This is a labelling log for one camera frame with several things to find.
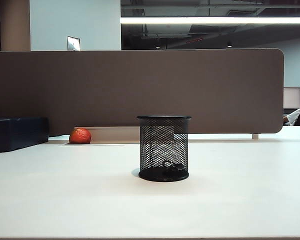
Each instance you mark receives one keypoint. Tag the orange fruit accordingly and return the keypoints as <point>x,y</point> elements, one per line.
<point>80,136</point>

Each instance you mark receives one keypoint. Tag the white computer monitor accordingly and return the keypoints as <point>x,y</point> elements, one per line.
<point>292,97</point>

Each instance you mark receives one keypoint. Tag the bunch of metal keys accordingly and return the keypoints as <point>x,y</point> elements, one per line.
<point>172,167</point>

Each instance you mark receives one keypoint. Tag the dark blue box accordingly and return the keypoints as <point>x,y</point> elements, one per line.
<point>15,133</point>

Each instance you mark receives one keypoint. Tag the long white ceiling light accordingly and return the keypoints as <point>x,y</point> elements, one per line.
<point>215,20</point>

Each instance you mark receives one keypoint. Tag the brown desk partition panel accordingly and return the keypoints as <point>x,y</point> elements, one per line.
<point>150,87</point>

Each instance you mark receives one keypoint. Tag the silver metal wall plate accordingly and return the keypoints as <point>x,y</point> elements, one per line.
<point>73,43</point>

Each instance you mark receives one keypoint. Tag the person in white shirt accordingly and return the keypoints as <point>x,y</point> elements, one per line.
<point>294,116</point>

